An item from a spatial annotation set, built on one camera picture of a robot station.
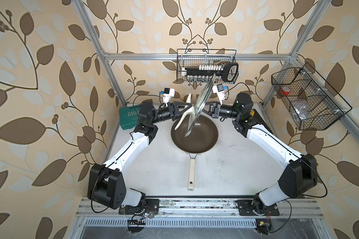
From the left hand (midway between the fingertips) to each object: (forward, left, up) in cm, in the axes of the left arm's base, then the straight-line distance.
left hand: (188, 107), depth 63 cm
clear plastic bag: (+6, -57, -8) cm, 57 cm away
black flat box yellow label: (+32, -50, -38) cm, 70 cm away
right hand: (+3, -4, -4) cm, 6 cm away
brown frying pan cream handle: (+8, -10, -38) cm, 40 cm away
